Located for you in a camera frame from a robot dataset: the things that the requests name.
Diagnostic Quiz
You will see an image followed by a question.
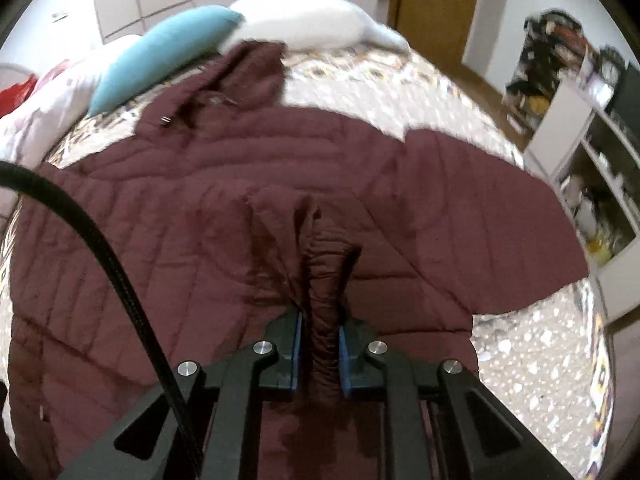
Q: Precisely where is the pile of shelf clutter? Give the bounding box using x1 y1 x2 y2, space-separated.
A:
502 7 627 136

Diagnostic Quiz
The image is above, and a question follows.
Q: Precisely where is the maroon quilted jacket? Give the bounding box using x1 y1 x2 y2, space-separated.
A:
7 40 591 480

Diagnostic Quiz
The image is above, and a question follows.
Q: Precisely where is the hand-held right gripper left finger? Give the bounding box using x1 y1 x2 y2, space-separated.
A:
60 310 304 480

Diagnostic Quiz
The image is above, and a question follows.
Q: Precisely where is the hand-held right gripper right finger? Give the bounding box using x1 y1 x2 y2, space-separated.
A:
337 317 576 480

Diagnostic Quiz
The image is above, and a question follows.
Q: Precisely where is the white pillow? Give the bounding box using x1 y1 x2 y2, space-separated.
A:
227 0 413 56

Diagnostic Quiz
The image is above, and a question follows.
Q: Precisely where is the red cloth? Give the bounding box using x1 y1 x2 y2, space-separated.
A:
0 74 39 117

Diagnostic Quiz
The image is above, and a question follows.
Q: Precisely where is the pink floral blanket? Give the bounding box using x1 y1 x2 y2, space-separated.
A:
0 35 143 163

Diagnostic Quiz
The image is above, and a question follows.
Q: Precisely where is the black braided cable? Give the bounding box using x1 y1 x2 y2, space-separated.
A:
0 160 206 480

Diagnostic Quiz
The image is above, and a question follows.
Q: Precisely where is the white shelf unit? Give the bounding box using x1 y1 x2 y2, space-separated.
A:
522 79 640 322

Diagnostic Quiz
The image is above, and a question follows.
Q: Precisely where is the teal pillow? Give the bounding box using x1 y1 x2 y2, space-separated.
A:
89 5 246 117

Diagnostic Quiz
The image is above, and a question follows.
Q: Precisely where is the patterned quilted bedspread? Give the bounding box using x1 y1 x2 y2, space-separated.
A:
0 45 617 466

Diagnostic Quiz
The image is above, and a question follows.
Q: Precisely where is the wooden door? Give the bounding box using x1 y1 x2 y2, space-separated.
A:
387 0 484 74

